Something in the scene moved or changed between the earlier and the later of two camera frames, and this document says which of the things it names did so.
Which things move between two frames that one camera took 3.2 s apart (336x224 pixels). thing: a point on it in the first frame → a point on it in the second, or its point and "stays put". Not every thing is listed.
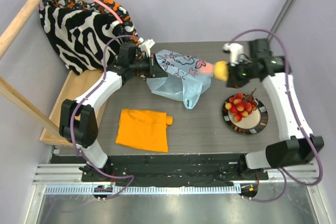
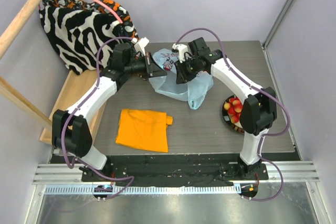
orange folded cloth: [144, 129] stays put
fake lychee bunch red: [242, 105] stays put
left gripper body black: [143, 66] stays put
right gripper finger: [234, 81] → [184, 75]
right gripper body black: [231, 76] → [181, 70]
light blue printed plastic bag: [187, 77] stays put
